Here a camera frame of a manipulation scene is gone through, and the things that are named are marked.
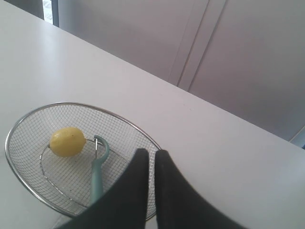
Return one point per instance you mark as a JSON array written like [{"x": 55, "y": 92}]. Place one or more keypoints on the teal handled vegetable peeler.
[{"x": 97, "y": 189}]

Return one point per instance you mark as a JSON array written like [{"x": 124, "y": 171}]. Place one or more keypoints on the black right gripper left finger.
[{"x": 124, "y": 205}]

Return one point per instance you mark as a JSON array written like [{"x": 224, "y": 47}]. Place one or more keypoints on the yellow lemon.
[{"x": 67, "y": 142}]

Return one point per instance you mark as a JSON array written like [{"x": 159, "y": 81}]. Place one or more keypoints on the oval metal wire mesh basket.
[{"x": 64, "y": 183}]

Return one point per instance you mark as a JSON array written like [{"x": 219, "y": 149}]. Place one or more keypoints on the window with dark frame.
[{"x": 43, "y": 9}]

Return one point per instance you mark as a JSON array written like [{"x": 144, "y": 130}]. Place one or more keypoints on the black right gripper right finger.
[{"x": 178, "y": 204}]

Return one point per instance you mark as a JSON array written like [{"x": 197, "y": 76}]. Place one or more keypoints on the white cabinet doors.
[{"x": 244, "y": 56}]

